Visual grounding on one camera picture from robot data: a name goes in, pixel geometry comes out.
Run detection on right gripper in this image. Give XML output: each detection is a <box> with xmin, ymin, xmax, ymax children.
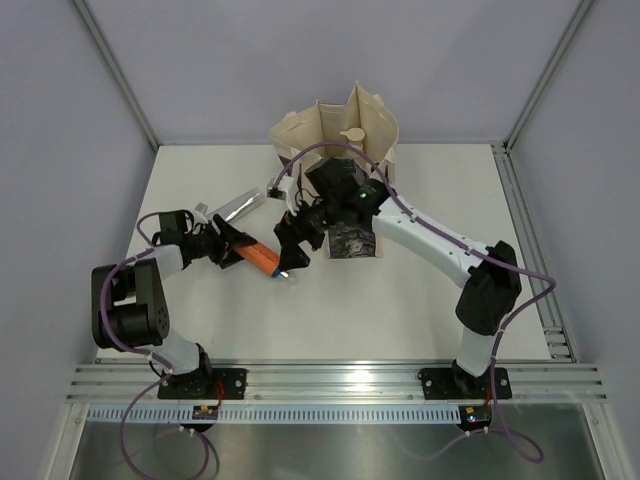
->
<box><xmin>275</xmin><ymin>193</ymin><xmax>343</xmax><ymax>272</ymax></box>

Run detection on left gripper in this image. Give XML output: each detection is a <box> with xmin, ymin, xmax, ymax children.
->
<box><xmin>183</xmin><ymin>214</ymin><xmax>256</xmax><ymax>268</ymax></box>

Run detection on small orange bottle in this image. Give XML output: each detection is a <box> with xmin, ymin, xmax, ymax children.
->
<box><xmin>235</xmin><ymin>242</ymin><xmax>289</xmax><ymax>279</ymax></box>

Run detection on cream canvas tote bag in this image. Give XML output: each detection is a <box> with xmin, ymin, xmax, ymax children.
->
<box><xmin>269</xmin><ymin>85</ymin><xmax>399</xmax><ymax>259</ymax></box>

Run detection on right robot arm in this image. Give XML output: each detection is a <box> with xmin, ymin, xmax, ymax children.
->
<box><xmin>267</xmin><ymin>157</ymin><xmax>522</xmax><ymax>398</ymax></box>

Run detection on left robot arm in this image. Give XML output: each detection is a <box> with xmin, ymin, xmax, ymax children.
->
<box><xmin>91</xmin><ymin>210</ymin><xmax>257</xmax><ymax>401</ymax></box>

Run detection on beige pump bottle in bag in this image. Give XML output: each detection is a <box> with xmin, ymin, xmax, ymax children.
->
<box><xmin>340</xmin><ymin>127</ymin><xmax>366</xmax><ymax>150</ymax></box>

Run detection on silver squeeze tube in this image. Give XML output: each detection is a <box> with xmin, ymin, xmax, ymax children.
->
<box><xmin>206</xmin><ymin>188</ymin><xmax>265</xmax><ymax>223</ymax></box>

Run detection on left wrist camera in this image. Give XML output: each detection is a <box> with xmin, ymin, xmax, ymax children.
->
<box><xmin>188</xmin><ymin>202</ymin><xmax>210</xmax><ymax>233</ymax></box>

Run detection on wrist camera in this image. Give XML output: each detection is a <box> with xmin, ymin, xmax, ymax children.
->
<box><xmin>267</xmin><ymin>175</ymin><xmax>299</xmax><ymax>216</ymax></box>
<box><xmin>188</xmin><ymin>202</ymin><xmax>210</xmax><ymax>233</ymax></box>

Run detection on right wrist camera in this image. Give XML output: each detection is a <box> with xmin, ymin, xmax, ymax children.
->
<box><xmin>267</xmin><ymin>175</ymin><xmax>299</xmax><ymax>216</ymax></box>

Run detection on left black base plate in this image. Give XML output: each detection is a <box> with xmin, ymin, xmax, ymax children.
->
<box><xmin>157</xmin><ymin>368</ymin><xmax>248</xmax><ymax>400</ymax></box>

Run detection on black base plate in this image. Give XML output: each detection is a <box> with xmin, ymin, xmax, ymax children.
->
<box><xmin>157</xmin><ymin>368</ymin><xmax>248</xmax><ymax>400</ymax></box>
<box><xmin>417</xmin><ymin>366</ymin><xmax>513</xmax><ymax>400</ymax></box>

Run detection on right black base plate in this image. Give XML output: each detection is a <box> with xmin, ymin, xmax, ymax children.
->
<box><xmin>417</xmin><ymin>366</ymin><xmax>513</xmax><ymax>400</ymax></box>

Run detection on aluminium mounting rail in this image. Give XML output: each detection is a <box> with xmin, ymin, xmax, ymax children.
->
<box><xmin>66</xmin><ymin>360</ymin><xmax>607</xmax><ymax>404</ymax></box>

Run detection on white slotted cable duct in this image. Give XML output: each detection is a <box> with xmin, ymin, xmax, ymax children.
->
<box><xmin>87</xmin><ymin>403</ymin><xmax>462</xmax><ymax>424</ymax></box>

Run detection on aluminium frame post right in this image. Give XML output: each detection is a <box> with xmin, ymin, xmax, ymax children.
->
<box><xmin>501</xmin><ymin>0</ymin><xmax>610</xmax><ymax>151</ymax></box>

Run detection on aluminium frame post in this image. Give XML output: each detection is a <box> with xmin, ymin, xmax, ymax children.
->
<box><xmin>501</xmin><ymin>0</ymin><xmax>610</xmax><ymax>151</ymax></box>
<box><xmin>70</xmin><ymin>0</ymin><xmax>161</xmax><ymax>152</ymax></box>

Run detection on aluminium frame post left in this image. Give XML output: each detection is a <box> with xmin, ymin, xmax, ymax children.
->
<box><xmin>70</xmin><ymin>0</ymin><xmax>161</xmax><ymax>152</ymax></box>

